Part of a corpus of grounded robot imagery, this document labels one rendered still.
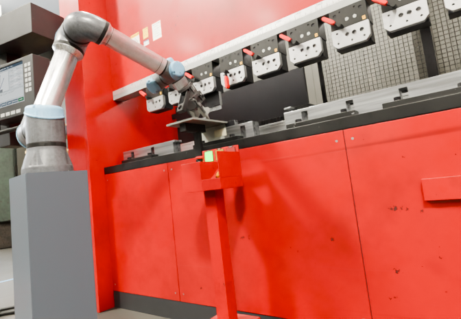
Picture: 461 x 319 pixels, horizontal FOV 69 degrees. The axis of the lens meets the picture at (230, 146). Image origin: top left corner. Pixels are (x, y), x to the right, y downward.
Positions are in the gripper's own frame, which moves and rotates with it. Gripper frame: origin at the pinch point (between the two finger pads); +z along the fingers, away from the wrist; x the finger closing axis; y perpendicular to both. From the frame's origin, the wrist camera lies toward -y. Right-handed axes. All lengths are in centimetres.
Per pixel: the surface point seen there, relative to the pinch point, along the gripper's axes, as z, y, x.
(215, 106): 0.1, 14.2, 1.0
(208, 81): -12.5, 19.5, 0.1
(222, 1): -42, 47, -15
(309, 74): 90, 239, 61
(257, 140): 11.7, -10.4, -33.5
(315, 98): 113, 219, 57
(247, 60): -12.6, 27.7, -23.0
